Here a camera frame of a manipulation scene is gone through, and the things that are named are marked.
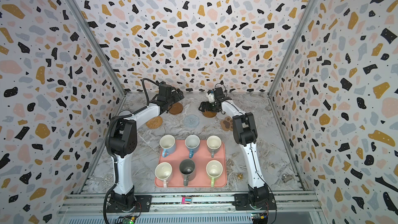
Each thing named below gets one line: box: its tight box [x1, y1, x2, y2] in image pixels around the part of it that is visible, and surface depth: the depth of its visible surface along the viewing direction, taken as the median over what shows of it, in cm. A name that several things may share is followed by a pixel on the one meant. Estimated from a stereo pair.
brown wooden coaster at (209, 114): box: [202, 110, 218, 118], surface depth 111 cm
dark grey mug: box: [179, 158, 196, 187], surface depth 78 cm
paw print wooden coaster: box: [220, 116, 234, 132], surface depth 107 cm
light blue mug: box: [184, 134, 201, 159], surface depth 87 cm
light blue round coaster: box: [183, 114, 200, 129], surface depth 108 cm
